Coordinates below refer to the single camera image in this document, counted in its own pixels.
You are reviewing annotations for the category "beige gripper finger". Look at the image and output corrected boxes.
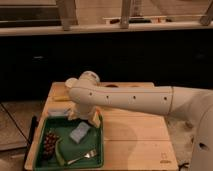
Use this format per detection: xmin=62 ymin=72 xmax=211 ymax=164
xmin=68 ymin=110 xmax=78 ymax=121
xmin=92 ymin=112 xmax=100 ymax=128

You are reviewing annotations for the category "blue grey sponge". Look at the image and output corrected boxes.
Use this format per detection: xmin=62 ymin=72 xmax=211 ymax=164
xmin=70 ymin=122 xmax=90 ymax=144

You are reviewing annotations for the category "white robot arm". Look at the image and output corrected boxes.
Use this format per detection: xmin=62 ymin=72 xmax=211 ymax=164
xmin=65 ymin=71 xmax=213 ymax=171

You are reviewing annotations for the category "green plastic tray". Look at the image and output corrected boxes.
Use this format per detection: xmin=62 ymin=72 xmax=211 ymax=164
xmin=33 ymin=116 xmax=104 ymax=171

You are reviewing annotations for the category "clear plastic bag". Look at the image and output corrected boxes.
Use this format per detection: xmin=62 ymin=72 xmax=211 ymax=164
xmin=47 ymin=108 xmax=71 ymax=117

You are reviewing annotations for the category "yellow banana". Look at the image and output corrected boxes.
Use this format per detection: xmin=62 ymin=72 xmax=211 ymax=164
xmin=52 ymin=96 xmax=70 ymax=102

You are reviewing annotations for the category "red grape bunch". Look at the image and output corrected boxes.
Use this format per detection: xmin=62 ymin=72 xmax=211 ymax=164
xmin=43 ymin=131 xmax=59 ymax=159

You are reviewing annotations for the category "white cup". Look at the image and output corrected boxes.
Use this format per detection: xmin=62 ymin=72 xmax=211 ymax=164
xmin=65 ymin=78 xmax=78 ymax=89

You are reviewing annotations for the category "metal fork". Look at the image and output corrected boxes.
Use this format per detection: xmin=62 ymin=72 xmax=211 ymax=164
xmin=67 ymin=150 xmax=97 ymax=165

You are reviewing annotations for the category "dark brown bowl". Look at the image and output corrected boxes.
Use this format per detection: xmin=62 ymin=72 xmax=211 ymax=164
xmin=105 ymin=84 xmax=119 ymax=88

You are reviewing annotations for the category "green cucumber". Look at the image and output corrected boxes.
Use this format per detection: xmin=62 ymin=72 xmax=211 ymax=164
xmin=55 ymin=139 xmax=66 ymax=166

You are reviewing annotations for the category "wooden window frame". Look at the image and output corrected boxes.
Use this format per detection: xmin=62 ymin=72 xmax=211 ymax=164
xmin=0 ymin=0 xmax=213 ymax=36

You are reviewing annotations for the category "black cable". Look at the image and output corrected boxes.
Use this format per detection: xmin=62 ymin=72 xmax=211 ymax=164
xmin=178 ymin=162 xmax=192 ymax=171

